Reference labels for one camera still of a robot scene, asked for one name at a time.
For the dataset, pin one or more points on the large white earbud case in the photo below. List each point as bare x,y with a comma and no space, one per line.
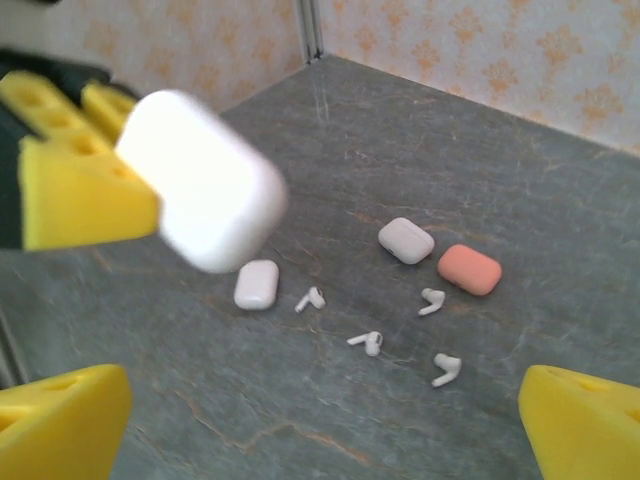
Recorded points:
200,185

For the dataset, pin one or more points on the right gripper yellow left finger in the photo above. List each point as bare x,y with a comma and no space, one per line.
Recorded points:
55,430

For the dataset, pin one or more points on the small white earbud case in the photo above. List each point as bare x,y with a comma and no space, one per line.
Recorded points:
256,285

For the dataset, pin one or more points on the aluminium frame post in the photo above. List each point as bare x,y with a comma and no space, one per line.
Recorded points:
310,30

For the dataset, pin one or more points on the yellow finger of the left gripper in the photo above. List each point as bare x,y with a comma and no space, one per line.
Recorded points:
85,205
107,107

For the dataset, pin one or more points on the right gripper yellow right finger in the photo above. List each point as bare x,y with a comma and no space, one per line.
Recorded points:
585,430

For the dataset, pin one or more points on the salmon pink earbud case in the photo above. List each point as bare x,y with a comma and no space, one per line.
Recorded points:
470,270

